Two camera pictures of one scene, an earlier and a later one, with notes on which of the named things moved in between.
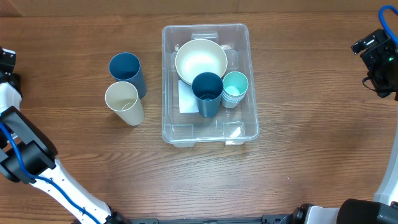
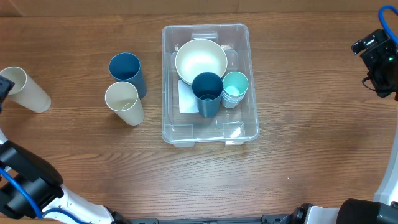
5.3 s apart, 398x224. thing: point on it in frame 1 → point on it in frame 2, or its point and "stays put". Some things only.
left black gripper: (11, 78) → (4, 88)
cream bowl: (198, 56) stays put
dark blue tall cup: (127, 67) stays put
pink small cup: (234, 96) stays put
